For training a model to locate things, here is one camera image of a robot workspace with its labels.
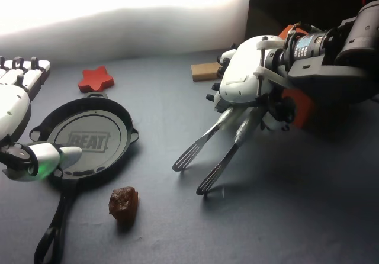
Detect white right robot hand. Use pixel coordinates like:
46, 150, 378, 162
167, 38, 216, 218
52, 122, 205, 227
205, 34, 287, 114

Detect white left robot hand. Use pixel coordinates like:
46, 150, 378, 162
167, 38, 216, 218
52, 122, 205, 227
0, 56, 83, 182

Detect silver tweezers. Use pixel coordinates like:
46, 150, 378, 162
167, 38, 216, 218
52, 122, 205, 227
172, 105, 267, 196

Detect brown meat chunk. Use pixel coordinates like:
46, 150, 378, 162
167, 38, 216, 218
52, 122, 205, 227
108, 186, 139, 228

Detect black cast iron pan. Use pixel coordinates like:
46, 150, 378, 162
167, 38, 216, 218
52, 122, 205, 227
28, 91, 140, 264

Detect tan wooden block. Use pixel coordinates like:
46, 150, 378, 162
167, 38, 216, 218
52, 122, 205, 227
191, 62, 223, 82

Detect red star block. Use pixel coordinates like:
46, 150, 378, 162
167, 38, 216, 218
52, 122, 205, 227
78, 66, 115, 93

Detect white backdrop sheet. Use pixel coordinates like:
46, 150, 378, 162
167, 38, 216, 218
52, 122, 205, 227
0, 0, 249, 66

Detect grey table cloth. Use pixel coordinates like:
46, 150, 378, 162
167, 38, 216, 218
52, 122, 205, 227
0, 46, 379, 264

